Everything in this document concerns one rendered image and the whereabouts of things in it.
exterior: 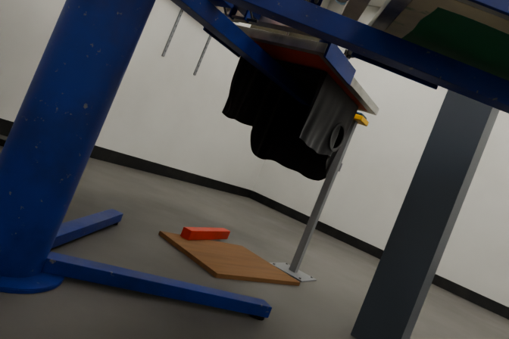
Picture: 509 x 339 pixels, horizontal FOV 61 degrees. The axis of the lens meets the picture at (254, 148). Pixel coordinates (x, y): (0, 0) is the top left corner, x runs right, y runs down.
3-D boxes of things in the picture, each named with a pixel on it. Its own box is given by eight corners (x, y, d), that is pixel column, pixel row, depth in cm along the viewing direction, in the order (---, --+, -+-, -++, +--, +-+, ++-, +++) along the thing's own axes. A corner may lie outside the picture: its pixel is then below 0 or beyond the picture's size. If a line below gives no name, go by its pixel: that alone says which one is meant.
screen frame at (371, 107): (282, 88, 254) (285, 82, 254) (376, 115, 223) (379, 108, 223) (204, 26, 187) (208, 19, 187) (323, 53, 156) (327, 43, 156)
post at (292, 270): (284, 263, 259) (344, 115, 262) (316, 281, 248) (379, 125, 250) (267, 263, 241) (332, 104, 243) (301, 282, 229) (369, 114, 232)
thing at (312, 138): (316, 166, 221) (343, 101, 222) (332, 172, 216) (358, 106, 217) (277, 147, 182) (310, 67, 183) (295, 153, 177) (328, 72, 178)
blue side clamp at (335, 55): (339, 82, 184) (345, 67, 184) (350, 85, 181) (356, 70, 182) (313, 54, 159) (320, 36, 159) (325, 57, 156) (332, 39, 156)
